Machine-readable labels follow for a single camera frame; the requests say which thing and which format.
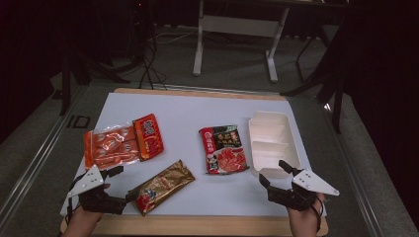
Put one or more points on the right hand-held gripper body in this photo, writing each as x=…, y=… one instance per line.
x=313, y=182

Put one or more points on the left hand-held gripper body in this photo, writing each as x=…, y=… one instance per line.
x=89, y=181

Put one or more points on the orange sausage packet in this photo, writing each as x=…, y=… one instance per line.
x=112, y=144

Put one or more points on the white divided lunch box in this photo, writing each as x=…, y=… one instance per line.
x=270, y=138

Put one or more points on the gold and red packet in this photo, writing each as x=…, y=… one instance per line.
x=164, y=184

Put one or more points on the person's left hand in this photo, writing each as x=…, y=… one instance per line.
x=84, y=218

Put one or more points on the person's right hand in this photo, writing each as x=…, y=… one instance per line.
x=304, y=220

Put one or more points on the wooden table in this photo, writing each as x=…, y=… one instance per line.
x=197, y=225

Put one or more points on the black metal stand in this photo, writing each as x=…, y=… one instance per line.
x=337, y=98

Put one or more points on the white table mat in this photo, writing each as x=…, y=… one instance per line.
x=197, y=108

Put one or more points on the metal floor rail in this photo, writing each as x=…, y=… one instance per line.
x=359, y=184
x=33, y=168

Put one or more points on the white metal frame desk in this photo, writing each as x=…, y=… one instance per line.
x=237, y=24

